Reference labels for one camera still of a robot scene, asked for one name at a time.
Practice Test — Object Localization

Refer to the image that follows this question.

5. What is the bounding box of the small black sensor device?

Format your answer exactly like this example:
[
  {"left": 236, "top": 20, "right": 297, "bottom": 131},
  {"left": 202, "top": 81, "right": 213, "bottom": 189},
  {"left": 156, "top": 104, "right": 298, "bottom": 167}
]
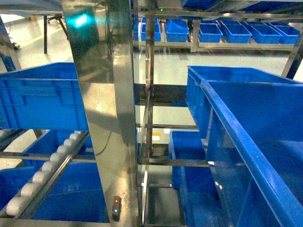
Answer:
[{"left": 112, "top": 195, "right": 122, "bottom": 221}]

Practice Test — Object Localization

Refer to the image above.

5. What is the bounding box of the blue crate on lower layer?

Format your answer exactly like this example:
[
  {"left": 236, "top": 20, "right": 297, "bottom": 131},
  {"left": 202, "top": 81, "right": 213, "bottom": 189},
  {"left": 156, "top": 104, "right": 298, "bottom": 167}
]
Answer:
[{"left": 0, "top": 129, "right": 109, "bottom": 223}]

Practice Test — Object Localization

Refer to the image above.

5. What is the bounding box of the stainless steel shelf rack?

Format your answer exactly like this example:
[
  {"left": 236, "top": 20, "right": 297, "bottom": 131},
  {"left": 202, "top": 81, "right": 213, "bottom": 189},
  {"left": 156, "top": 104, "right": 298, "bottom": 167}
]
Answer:
[{"left": 0, "top": 0, "right": 303, "bottom": 227}]

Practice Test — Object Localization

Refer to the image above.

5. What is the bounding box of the blue crate behind right crate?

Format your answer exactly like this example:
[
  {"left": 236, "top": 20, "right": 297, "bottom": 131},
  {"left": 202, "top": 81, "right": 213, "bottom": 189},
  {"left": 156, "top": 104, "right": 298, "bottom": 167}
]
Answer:
[{"left": 186, "top": 66, "right": 303, "bottom": 141}]

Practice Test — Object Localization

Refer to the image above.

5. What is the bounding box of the blue crate on layer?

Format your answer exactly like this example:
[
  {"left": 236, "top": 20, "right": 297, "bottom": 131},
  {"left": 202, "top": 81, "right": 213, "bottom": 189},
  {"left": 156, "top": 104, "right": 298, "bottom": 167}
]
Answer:
[
  {"left": 0, "top": 129, "right": 109, "bottom": 223},
  {"left": 0, "top": 62, "right": 89, "bottom": 131}
]

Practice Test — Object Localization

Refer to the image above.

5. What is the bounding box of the blue crate right shelf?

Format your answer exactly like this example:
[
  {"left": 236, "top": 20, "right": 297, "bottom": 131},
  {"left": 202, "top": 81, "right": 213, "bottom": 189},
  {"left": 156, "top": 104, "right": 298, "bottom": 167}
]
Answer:
[{"left": 200, "top": 79, "right": 303, "bottom": 227}]

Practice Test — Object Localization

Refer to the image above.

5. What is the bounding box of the blue crate lower right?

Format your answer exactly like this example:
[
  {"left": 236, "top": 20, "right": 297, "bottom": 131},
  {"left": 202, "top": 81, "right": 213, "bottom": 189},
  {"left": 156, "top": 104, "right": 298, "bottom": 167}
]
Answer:
[{"left": 169, "top": 130, "right": 228, "bottom": 227}]

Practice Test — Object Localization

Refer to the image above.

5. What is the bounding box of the white roller track left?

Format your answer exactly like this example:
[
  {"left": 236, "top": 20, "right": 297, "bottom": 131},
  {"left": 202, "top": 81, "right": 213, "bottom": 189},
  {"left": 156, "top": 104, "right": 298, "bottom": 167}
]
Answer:
[{"left": 1, "top": 131, "right": 88, "bottom": 217}]

